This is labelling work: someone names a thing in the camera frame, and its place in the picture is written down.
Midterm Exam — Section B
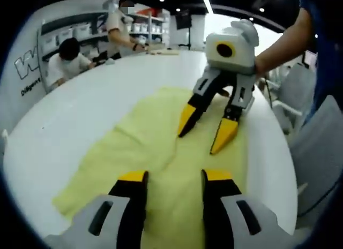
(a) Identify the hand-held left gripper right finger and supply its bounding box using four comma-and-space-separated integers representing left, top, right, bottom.
200, 168, 296, 249

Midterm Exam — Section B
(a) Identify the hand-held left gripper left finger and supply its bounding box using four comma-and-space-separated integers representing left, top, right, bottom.
44, 169, 150, 249

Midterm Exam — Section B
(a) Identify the yellow blue grey garment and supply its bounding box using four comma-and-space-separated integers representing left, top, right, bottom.
51, 86, 247, 249

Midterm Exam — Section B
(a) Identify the pale yellow cloth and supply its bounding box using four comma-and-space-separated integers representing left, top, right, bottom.
145, 49, 180, 57

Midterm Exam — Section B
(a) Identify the long ceiling light strip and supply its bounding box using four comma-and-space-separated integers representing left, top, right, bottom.
199, 0, 214, 16

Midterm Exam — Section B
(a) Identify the grey chair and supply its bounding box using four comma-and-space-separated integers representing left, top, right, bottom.
288, 94, 343, 218
270, 62, 319, 135

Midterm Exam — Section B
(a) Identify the black panel on stand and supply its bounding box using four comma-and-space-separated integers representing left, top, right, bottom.
175, 9, 193, 49

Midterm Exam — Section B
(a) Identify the person's blue clothing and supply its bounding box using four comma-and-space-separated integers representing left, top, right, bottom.
299, 0, 343, 122

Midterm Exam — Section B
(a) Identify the row of white storage boxes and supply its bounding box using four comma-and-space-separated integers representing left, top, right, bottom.
42, 20, 167, 47

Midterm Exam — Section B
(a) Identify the grey metal shelf unit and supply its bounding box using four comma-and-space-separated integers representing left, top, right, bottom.
39, 7, 172, 63

